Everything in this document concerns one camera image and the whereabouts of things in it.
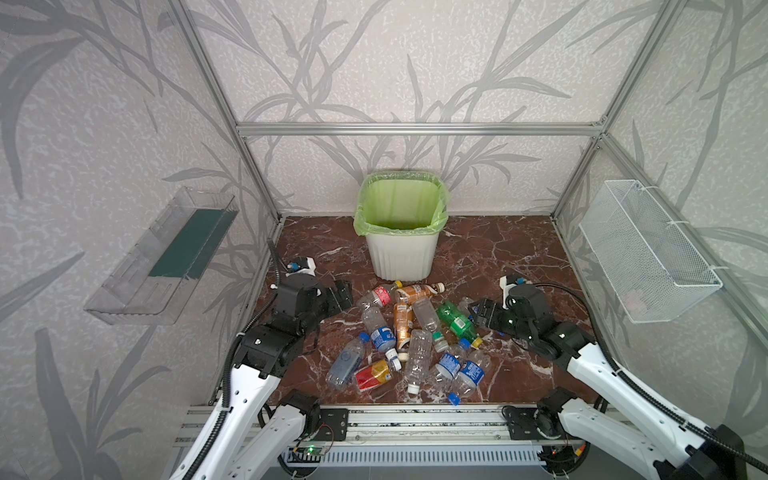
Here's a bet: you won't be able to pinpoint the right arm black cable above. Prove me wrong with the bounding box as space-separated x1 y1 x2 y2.
530 281 768 475

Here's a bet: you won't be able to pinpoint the clear bottle blue label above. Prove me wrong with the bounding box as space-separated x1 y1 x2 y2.
362 306 402 372

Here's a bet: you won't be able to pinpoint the clear bottle green label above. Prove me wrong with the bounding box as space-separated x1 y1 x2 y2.
412 298 449 353

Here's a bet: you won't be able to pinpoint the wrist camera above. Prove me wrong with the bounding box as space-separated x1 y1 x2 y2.
285 257 316 276
499 274 527 309

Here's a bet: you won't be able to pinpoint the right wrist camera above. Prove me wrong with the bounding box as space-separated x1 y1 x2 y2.
499 274 527 309

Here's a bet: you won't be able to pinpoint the green soda bottle yellow cap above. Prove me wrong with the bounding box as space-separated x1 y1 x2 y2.
436 301 482 349

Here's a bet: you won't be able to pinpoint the clear acrylic wall shelf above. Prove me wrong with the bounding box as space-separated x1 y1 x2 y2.
84 187 239 326

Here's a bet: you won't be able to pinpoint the aluminium frame profiles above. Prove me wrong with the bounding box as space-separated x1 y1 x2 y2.
158 1 767 346

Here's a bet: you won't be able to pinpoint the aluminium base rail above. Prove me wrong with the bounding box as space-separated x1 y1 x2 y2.
171 403 584 475

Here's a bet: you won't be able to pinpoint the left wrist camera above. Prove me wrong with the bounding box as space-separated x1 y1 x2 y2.
285 257 316 276

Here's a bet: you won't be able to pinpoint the red yellow label bottle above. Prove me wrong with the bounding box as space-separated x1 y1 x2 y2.
354 360 392 392

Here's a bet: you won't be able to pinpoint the white wire mesh basket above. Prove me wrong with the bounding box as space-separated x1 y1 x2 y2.
579 180 723 324

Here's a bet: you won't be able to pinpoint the tall clear ribbed bottle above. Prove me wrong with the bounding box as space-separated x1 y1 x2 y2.
404 329 433 396

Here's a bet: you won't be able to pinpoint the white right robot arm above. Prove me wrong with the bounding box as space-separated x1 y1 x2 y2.
470 282 756 479

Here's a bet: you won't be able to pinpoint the dark tinted blue-cap bottle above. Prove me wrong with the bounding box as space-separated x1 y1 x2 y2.
326 332 370 390

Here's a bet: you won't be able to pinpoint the blue label water bottle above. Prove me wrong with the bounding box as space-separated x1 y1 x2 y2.
429 338 471 391

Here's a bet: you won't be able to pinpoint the white plastic trash bin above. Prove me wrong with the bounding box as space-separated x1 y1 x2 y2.
366 233 439 282

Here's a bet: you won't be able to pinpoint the green circuit board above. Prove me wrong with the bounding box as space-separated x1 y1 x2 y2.
286 442 333 464

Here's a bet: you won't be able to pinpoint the green bin liner bag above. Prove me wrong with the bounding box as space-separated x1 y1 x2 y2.
353 170 450 236

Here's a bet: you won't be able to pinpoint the clear bottle blue cap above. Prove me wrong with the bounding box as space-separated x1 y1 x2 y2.
447 350 492 406

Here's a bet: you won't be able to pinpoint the orange tea bottle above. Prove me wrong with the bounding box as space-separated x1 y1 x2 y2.
393 281 445 305

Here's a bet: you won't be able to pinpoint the clear bottle pink label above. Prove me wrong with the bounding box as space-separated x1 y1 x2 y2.
356 281 401 311

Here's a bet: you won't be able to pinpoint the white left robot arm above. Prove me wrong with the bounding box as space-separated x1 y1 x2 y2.
171 273 354 479

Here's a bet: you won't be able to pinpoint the brown coffee bottle lying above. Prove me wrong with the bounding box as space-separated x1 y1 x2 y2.
394 302 413 362

